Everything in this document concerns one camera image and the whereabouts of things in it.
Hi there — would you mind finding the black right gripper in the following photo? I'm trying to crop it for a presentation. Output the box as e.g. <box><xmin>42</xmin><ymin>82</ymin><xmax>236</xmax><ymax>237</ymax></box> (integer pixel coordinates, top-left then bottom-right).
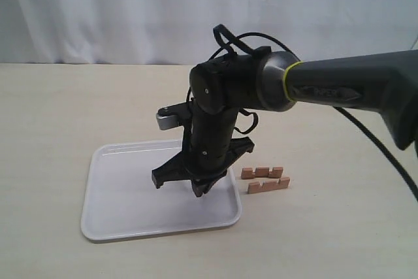
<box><xmin>152</xmin><ymin>105</ymin><xmax>254</xmax><ymax>197</ymax></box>

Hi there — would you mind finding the wooden slat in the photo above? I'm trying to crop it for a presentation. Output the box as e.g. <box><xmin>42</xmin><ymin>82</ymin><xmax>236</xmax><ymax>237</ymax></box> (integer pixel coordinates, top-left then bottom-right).
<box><xmin>247</xmin><ymin>177</ymin><xmax>291</xmax><ymax>194</ymax></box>

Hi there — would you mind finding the wooden slat horizontal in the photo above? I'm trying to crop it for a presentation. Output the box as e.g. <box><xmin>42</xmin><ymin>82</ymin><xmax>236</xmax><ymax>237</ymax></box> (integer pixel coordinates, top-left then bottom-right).
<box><xmin>240</xmin><ymin>167</ymin><xmax>283</xmax><ymax>180</ymax></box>

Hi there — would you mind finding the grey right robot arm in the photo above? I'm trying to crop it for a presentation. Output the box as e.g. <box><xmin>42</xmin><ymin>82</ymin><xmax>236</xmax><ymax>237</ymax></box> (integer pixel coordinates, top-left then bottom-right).
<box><xmin>152</xmin><ymin>46</ymin><xmax>417</xmax><ymax>197</ymax></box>

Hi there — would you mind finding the white plastic tray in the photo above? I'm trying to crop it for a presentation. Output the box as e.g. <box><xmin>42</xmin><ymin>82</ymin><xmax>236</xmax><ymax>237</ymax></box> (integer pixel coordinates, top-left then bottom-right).
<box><xmin>80</xmin><ymin>140</ymin><xmax>242</xmax><ymax>242</ymax></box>

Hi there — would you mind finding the white curtain backdrop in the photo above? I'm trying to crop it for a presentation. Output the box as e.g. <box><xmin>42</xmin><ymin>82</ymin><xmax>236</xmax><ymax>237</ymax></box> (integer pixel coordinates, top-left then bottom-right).
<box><xmin>1</xmin><ymin>0</ymin><xmax>417</xmax><ymax>65</ymax></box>

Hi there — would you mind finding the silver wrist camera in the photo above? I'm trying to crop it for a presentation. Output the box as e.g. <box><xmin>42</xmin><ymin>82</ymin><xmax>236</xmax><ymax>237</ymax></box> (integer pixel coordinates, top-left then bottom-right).
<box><xmin>156</xmin><ymin>103</ymin><xmax>191</xmax><ymax>131</ymax></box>

